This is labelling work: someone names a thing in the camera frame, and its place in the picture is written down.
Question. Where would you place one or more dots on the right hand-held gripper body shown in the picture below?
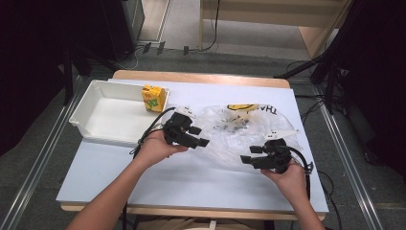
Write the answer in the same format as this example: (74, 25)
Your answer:
(279, 156)

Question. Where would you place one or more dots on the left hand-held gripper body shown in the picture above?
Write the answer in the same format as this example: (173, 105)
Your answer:
(177, 129)

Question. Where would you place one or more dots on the translucent smiley plastic bag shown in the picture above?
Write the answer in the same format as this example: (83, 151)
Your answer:
(236, 137)

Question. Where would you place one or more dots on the yellow juice carton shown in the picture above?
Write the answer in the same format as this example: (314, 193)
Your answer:
(153, 98)

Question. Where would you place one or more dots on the white plastic tray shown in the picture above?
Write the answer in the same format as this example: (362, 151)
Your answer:
(118, 119)

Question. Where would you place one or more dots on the person's left hand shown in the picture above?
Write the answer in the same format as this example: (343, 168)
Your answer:
(156, 150)

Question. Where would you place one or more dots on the person's right hand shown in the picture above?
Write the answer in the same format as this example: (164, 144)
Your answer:
(288, 185)

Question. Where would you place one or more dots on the person's beige trousers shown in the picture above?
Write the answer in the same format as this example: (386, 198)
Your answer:
(166, 223)

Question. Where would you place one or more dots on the black metal stand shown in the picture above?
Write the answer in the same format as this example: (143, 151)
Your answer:
(67, 76)
(328, 80)

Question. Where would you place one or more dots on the black cabinet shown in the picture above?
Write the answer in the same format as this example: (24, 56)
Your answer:
(123, 28)

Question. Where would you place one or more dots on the black curtain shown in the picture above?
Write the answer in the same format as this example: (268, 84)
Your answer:
(28, 64)
(376, 80)

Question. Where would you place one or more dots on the light wooden shelf unit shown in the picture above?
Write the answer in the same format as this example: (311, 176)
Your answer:
(274, 12)

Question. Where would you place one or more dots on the metal floor rail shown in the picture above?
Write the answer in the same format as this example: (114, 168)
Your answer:
(351, 172)
(41, 156)

